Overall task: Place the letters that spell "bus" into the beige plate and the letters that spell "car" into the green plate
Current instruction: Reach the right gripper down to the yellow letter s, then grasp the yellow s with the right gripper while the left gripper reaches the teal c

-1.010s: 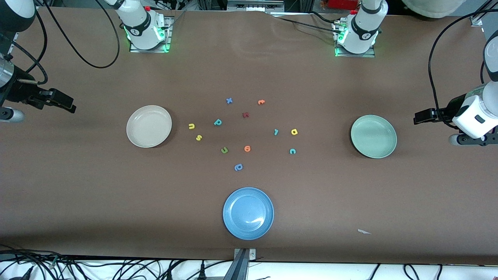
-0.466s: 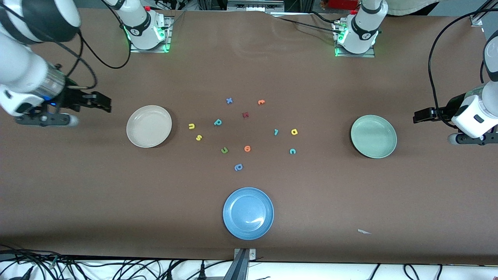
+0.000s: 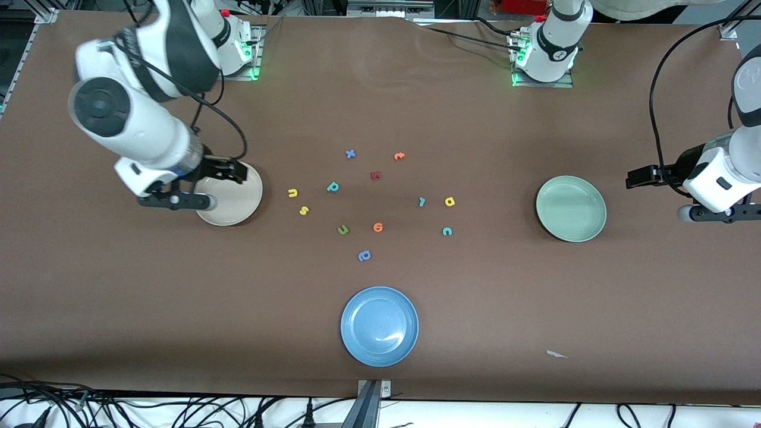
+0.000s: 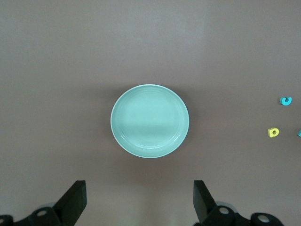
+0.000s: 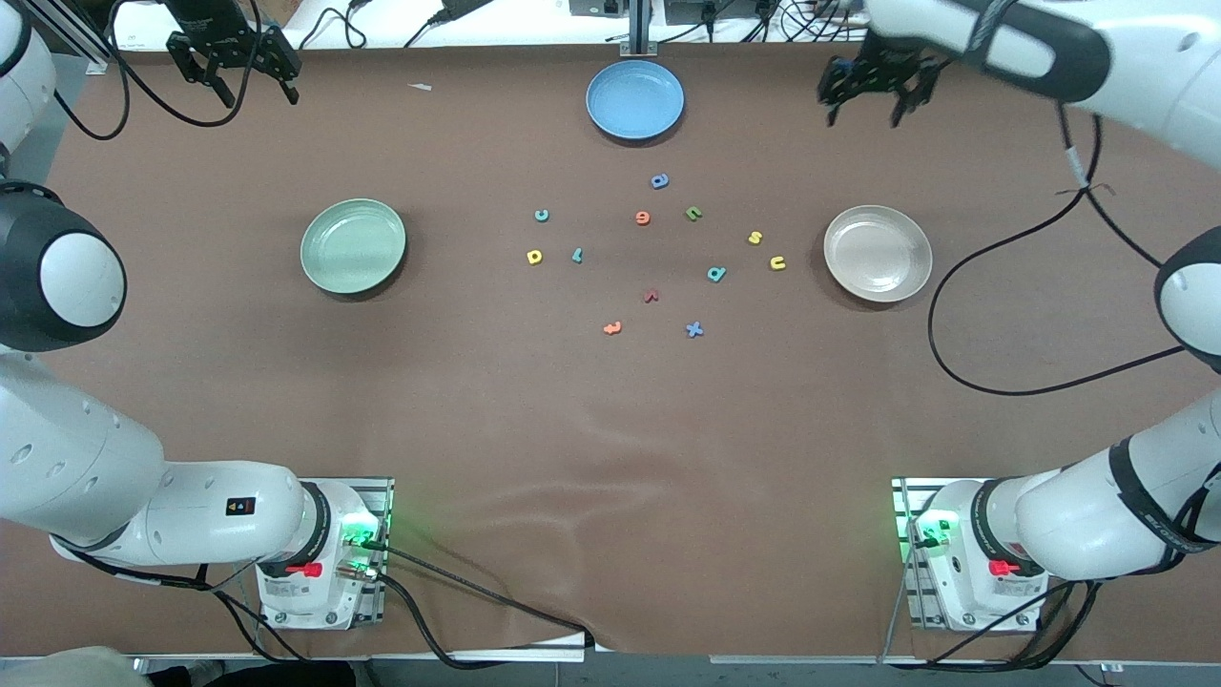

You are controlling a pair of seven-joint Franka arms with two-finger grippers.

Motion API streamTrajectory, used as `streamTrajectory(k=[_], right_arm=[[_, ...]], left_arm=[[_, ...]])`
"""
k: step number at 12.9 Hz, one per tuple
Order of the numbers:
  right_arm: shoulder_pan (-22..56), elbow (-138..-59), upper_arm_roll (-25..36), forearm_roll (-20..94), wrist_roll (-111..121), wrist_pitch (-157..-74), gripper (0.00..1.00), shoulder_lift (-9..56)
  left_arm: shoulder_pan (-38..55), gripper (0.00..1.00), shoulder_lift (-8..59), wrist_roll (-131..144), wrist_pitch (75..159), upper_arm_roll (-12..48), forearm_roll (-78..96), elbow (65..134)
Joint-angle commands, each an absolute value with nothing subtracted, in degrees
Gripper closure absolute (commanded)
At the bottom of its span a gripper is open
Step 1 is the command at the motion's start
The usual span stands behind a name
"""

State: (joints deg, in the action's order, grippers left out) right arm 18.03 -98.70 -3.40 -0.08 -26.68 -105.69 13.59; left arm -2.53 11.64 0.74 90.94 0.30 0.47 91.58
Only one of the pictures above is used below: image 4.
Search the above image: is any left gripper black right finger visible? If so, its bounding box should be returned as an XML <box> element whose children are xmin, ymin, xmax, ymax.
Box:
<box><xmin>193</xmin><ymin>180</ymin><xmax>282</xmax><ymax>226</ymax></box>

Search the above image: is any teal foam letter c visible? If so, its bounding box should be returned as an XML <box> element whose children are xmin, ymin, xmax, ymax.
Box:
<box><xmin>279</xmin><ymin>96</ymin><xmax>293</xmax><ymax>106</ymax></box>

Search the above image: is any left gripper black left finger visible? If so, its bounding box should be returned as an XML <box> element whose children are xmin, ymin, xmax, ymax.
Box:
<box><xmin>0</xmin><ymin>180</ymin><xmax>87</xmax><ymax>226</ymax></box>

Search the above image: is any brown table cover sheet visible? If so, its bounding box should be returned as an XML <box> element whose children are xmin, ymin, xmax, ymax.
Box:
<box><xmin>0</xmin><ymin>0</ymin><xmax>301</xmax><ymax>226</ymax></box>

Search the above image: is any green round plate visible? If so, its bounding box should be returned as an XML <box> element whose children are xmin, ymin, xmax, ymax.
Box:
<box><xmin>110</xmin><ymin>84</ymin><xmax>190</xmax><ymax>159</ymax></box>

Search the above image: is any yellow foam letter p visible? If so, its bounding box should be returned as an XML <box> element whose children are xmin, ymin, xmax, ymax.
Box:
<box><xmin>267</xmin><ymin>127</ymin><xmax>280</xmax><ymax>138</ymax></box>

